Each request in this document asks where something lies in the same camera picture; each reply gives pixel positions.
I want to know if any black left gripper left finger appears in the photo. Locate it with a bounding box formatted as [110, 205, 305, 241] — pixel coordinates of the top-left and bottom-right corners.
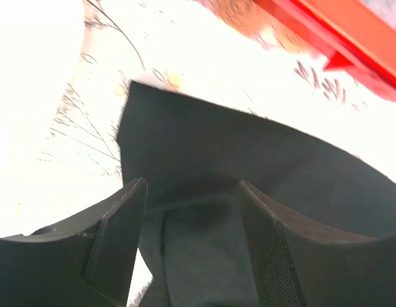
[0, 179, 147, 306]

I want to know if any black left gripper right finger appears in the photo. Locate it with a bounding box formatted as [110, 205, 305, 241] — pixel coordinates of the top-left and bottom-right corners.
[239, 181, 396, 306]

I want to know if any black floral print t-shirt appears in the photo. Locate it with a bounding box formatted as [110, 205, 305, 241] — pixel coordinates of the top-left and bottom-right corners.
[117, 82, 396, 306]

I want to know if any red plastic bin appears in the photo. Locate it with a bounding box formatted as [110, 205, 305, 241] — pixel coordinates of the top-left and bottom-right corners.
[257, 0, 396, 101]

